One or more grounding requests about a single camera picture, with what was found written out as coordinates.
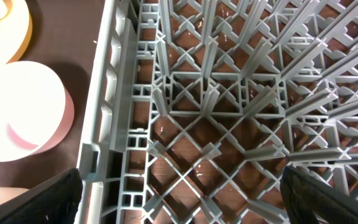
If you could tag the grey dishwasher rack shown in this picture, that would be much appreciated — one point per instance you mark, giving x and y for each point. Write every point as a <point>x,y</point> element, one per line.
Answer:
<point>196,107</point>

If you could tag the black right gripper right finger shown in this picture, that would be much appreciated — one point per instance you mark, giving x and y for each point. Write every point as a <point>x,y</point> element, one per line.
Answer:
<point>305,198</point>

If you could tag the yellow plate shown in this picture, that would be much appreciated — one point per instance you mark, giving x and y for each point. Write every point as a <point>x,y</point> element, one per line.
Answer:
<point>15,30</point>

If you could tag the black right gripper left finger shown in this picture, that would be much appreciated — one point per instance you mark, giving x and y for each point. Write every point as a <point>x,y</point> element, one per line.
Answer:
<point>53,201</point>

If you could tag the dark brown serving tray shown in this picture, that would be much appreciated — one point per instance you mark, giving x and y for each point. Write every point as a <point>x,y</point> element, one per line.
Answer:
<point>64,38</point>

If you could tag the pink bowl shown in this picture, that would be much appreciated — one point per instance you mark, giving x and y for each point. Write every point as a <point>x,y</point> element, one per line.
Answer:
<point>36,110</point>

